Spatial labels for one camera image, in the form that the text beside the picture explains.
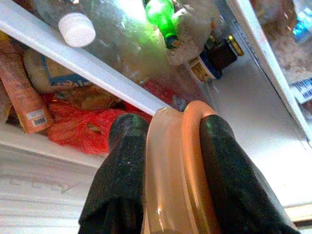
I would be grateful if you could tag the clear plastic bag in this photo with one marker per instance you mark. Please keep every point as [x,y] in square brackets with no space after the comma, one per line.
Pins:
[192,26]

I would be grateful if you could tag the orange food package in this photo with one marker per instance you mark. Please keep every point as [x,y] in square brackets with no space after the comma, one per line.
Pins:
[26,102]

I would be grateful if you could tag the green plastic bottle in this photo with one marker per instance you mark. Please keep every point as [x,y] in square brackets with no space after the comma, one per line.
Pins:
[162,17]

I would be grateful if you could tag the jar with blue white label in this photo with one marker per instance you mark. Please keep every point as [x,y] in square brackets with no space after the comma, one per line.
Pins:
[203,69]

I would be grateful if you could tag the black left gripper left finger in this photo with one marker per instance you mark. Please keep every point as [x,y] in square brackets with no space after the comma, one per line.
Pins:
[119,185]

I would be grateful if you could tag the blue and white food package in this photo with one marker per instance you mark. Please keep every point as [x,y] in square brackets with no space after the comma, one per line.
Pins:
[61,76]

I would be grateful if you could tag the dark jar with gold lid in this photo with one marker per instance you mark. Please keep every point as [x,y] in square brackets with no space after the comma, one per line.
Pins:
[224,54]

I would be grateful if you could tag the white fridge drawer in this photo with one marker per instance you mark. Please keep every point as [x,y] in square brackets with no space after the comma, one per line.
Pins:
[36,195]

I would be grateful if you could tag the white bottle cap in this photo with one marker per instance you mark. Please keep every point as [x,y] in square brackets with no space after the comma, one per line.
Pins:
[76,30]

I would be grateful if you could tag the red plastic bag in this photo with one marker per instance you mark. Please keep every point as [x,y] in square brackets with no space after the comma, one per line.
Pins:
[78,131]

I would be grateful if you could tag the tan plastic bowl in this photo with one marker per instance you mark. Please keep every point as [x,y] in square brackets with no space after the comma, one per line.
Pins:
[170,170]

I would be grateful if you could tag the white refrigerator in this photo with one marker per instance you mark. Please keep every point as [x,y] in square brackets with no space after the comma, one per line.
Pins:
[256,122]

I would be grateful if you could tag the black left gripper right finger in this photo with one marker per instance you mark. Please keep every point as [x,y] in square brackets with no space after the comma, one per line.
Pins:
[234,185]

